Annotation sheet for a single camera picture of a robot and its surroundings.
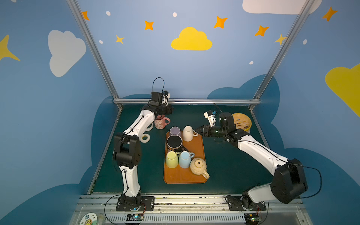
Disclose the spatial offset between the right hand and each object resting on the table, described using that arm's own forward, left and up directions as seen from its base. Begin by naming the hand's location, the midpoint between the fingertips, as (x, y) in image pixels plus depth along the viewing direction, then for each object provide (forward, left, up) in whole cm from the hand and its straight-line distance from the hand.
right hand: (198, 128), depth 81 cm
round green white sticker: (-46, +49, -11) cm, 68 cm away
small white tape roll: (+4, +38, -21) cm, 43 cm away
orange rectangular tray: (-21, +10, -21) cm, 32 cm away
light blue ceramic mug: (-15, +7, -11) cm, 20 cm away
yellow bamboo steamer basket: (+20, -35, -16) cm, 44 cm away
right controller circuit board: (-40, -29, -22) cm, 54 cm away
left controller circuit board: (-43, +32, -21) cm, 58 cm away
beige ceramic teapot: (-18, -1, -13) cm, 22 cm away
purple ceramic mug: (+7, +15, -13) cm, 21 cm away
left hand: (+17, +16, 0) cm, 23 cm away
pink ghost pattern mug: (+13, +27, -13) cm, 32 cm away
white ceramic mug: (+4, +6, -12) cm, 14 cm away
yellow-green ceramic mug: (-15, +15, -11) cm, 24 cm away
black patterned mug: (-5, +15, -10) cm, 19 cm away
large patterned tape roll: (+12, +35, -19) cm, 42 cm away
